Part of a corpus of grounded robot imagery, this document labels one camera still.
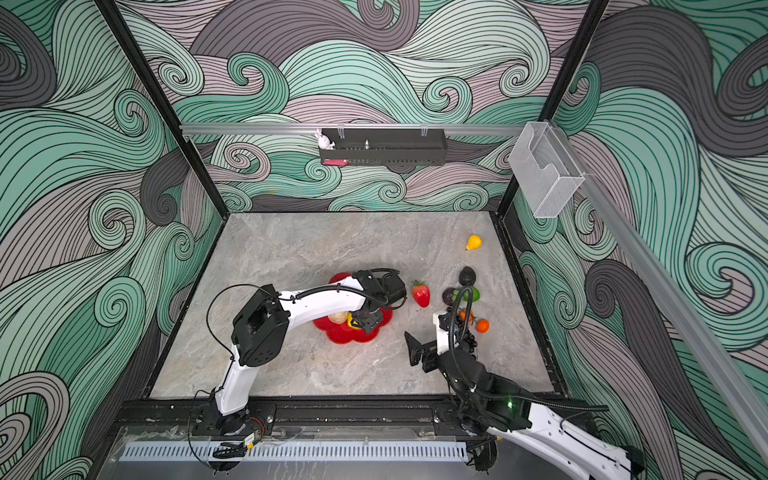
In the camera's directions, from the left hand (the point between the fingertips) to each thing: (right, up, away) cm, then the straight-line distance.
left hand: (362, 312), depth 88 cm
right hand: (+16, -1, -14) cm, 21 cm away
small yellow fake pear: (+40, +20, +19) cm, 49 cm away
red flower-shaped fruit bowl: (-6, -6, 0) cm, 8 cm away
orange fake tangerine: (+36, -4, -2) cm, 36 cm away
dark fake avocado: (+34, +10, +8) cm, 36 cm away
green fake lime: (+36, +4, +7) cm, 37 cm away
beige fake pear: (-7, -1, -2) cm, 7 cm away
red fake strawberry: (+19, +5, +5) cm, 20 cm away
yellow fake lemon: (-3, +1, -8) cm, 9 cm away
